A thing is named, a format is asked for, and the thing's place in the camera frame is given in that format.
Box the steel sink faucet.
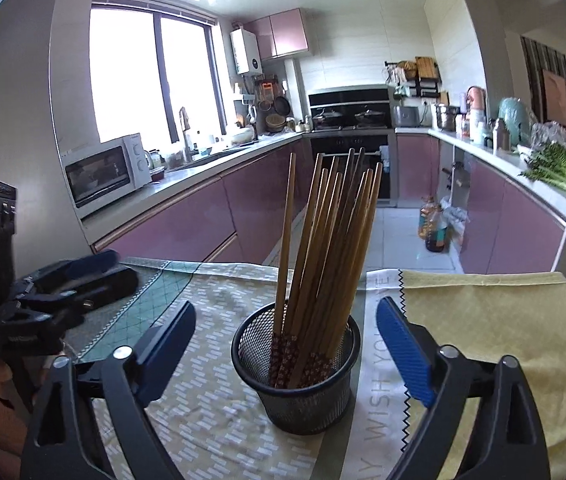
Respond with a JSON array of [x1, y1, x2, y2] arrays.
[[178, 106, 196, 163]]

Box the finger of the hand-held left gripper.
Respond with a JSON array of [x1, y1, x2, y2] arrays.
[[0, 265, 139, 357], [16, 248, 120, 297]]

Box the black built-in oven stove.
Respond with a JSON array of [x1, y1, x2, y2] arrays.
[[308, 87, 398, 201]]

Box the yellow oil bottle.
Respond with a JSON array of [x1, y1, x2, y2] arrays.
[[418, 196, 441, 241]]

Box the pink kettle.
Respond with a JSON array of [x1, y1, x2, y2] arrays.
[[465, 86, 488, 117]]

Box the black mesh holder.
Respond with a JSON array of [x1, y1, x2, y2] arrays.
[[230, 301, 362, 436]]

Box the pink wall cabinet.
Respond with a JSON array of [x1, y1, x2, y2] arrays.
[[243, 8, 313, 61]]

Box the black wall rack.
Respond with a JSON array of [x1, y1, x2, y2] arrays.
[[385, 57, 442, 100]]

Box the kitchen window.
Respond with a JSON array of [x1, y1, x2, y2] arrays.
[[88, 2, 229, 146]]

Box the pink base cabinets with vegetables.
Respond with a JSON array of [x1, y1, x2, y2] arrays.
[[395, 127, 566, 276]]

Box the pink base cabinets with sink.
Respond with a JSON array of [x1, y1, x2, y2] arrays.
[[80, 132, 314, 266]]

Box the yellow cloth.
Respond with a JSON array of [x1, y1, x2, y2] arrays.
[[399, 270, 566, 480]]

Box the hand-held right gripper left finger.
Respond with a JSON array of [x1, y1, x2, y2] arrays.
[[20, 300, 197, 480]]

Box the white water heater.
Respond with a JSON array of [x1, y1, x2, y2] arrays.
[[229, 27, 264, 75]]

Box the bundle of wooden chopsticks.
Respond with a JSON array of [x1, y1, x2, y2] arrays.
[[269, 147, 384, 390]]

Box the dark oil bottle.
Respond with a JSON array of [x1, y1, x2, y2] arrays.
[[425, 205, 450, 253]]

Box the clear plastic bag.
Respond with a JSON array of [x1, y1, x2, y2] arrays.
[[530, 121, 566, 156]]

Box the patterned beige teal tablecloth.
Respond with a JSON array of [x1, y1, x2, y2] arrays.
[[60, 257, 409, 480]]

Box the silver box appliance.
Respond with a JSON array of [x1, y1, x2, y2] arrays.
[[394, 105, 421, 128]]

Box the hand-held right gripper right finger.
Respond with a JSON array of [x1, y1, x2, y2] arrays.
[[375, 296, 551, 480]]

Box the teal kitchen appliance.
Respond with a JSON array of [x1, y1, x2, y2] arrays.
[[498, 97, 538, 146]]

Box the bunch of green vegetables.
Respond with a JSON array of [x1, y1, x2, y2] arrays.
[[520, 142, 566, 202]]

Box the steel pot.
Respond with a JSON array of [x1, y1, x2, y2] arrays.
[[435, 103, 460, 131]]

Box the white microwave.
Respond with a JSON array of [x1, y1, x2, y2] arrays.
[[63, 132, 153, 221]]

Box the dark cooking pot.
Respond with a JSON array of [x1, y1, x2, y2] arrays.
[[312, 109, 346, 128], [354, 107, 386, 126]]

